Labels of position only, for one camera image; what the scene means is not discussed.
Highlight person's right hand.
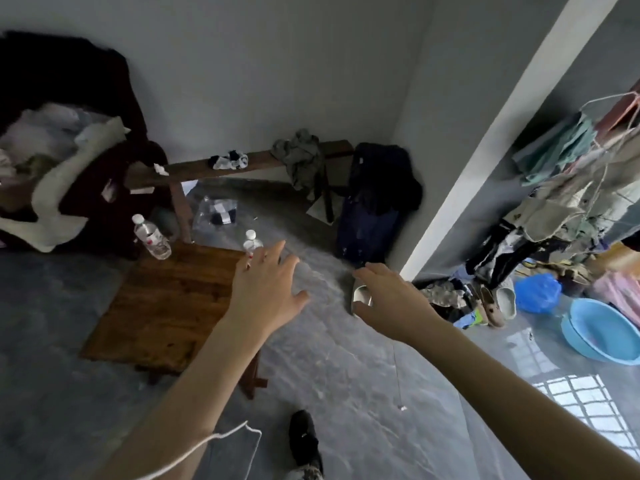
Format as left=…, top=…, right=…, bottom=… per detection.
left=352, top=262, right=446, bottom=345

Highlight person's left hand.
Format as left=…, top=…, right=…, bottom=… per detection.
left=219, top=239, right=311, bottom=341

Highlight red label water bottle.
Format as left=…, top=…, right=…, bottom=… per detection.
left=131, top=213, right=173, bottom=261
left=242, top=229, right=265, bottom=268

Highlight person's left forearm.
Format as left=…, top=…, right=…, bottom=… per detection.
left=95, top=319, right=266, bottom=480

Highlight person's right forearm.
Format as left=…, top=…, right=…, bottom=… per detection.
left=412, top=319, right=640, bottom=480

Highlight gray slipper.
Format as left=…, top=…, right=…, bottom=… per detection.
left=351, top=283, right=373, bottom=317

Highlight pile of clothes and shoes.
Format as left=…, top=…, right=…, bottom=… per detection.
left=419, top=277, right=519, bottom=329

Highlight dark blue suitcase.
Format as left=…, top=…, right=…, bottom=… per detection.
left=335, top=194, right=401, bottom=265

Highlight clear bag of socks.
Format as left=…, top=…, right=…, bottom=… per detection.
left=192, top=195, right=240, bottom=231

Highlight wooden folding table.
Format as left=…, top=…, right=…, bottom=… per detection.
left=79, top=242, right=269, bottom=401

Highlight long wooden bench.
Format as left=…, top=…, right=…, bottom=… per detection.
left=125, top=139, right=355, bottom=244

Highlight black jacket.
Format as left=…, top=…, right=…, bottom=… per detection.
left=347, top=142, right=423, bottom=215

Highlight white and navy socks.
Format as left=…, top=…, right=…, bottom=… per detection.
left=209, top=150, right=249, bottom=171

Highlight blue plastic bag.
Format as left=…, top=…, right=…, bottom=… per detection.
left=513, top=273, right=563, bottom=315

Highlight gray clothes heap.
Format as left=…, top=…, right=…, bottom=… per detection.
left=271, top=128, right=326, bottom=193

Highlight black shoe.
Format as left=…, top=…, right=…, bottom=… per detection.
left=288, top=409, right=325, bottom=475

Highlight hanging clothes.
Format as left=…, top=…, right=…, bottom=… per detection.
left=465, top=92, right=640, bottom=291

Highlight blue plastic basin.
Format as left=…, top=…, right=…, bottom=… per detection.
left=559, top=298, right=640, bottom=367

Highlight pink plastic basin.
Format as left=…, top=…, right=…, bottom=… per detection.
left=589, top=269, right=640, bottom=328

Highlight cream cushion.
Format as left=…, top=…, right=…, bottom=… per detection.
left=0, top=117, right=132, bottom=254

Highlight heap of white crumpled sheets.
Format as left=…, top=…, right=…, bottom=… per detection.
left=0, top=102, right=109, bottom=165

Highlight thin hanging cord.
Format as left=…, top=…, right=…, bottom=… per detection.
left=391, top=339, right=407, bottom=413

